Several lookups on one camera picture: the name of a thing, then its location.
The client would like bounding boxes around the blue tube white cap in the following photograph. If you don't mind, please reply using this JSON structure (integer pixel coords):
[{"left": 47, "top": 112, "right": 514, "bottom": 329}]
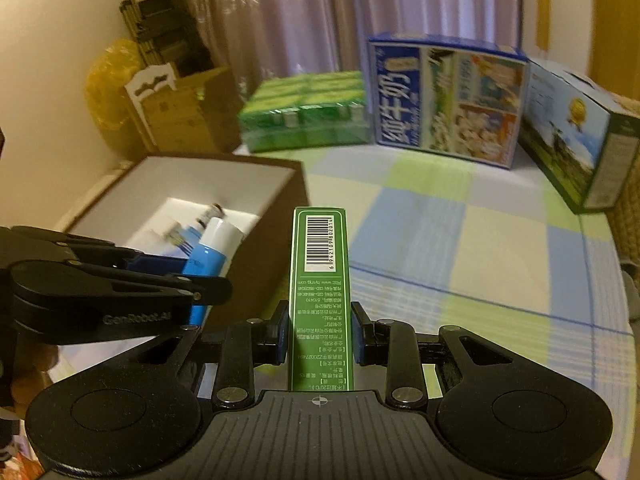
[{"left": 180, "top": 217, "right": 245, "bottom": 328}]

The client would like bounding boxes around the yellow plastic bag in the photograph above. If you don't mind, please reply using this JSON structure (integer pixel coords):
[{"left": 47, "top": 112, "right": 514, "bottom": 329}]
[{"left": 84, "top": 39, "right": 146, "bottom": 156}]

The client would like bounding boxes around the grey cloth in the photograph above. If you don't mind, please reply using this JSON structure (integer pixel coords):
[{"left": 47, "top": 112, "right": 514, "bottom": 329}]
[{"left": 617, "top": 255, "right": 640, "bottom": 321}]

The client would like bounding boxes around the black folding cart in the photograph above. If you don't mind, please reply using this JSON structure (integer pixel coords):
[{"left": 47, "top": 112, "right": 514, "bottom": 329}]
[{"left": 119, "top": 0, "right": 216, "bottom": 76}]

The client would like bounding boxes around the pink curtain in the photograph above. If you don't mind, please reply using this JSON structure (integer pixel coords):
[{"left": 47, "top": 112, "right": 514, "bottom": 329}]
[{"left": 175, "top": 0, "right": 523, "bottom": 91}]

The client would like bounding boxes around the person's left hand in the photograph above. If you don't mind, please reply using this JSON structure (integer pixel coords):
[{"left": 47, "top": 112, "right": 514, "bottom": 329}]
[{"left": 7, "top": 342, "right": 63, "bottom": 408}]

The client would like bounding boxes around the brown cardboard box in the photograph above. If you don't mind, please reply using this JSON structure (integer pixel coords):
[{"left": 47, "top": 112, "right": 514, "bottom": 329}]
[{"left": 142, "top": 65, "right": 243, "bottom": 153}]

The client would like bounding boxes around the white carved chair back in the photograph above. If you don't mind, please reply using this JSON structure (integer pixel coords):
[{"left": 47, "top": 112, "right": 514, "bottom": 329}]
[{"left": 124, "top": 62, "right": 178, "bottom": 153}]

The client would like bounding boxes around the green white milk carton box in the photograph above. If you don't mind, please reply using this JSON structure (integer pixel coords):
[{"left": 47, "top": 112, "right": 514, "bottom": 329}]
[{"left": 517, "top": 57, "right": 640, "bottom": 215}]

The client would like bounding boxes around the small green box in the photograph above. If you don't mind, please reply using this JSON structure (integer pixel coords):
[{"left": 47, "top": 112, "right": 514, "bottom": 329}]
[{"left": 289, "top": 206, "right": 357, "bottom": 392}]

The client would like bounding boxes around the plaid tablecloth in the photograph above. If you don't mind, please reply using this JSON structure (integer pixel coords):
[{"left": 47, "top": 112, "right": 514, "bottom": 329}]
[{"left": 235, "top": 142, "right": 636, "bottom": 411}]

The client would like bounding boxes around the white plug adapter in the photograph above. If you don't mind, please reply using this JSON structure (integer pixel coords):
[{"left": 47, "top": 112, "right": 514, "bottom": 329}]
[{"left": 150, "top": 220, "right": 196, "bottom": 253}]

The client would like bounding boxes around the blue milk carton box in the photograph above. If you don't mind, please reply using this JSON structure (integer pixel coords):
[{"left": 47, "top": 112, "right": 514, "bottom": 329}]
[{"left": 367, "top": 35, "right": 530, "bottom": 171}]

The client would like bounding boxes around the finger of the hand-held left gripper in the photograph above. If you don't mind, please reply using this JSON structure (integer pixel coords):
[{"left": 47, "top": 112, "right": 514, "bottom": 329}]
[
  {"left": 12, "top": 225, "right": 187, "bottom": 276},
  {"left": 12, "top": 259, "right": 233, "bottom": 307}
]

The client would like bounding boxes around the brown storage box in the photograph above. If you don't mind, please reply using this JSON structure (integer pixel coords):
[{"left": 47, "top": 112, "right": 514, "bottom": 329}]
[{"left": 65, "top": 154, "right": 307, "bottom": 333}]

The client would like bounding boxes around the green wrapped tissue pack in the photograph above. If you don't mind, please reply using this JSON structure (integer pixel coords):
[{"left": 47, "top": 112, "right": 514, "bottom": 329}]
[{"left": 236, "top": 71, "right": 371, "bottom": 153}]

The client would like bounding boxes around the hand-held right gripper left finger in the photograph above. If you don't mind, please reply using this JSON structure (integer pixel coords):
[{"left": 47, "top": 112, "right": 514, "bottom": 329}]
[{"left": 120, "top": 305, "right": 292, "bottom": 408}]

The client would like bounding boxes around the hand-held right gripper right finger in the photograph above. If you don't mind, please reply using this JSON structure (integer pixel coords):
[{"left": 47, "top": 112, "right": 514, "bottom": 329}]
[{"left": 351, "top": 301, "right": 521, "bottom": 408}]

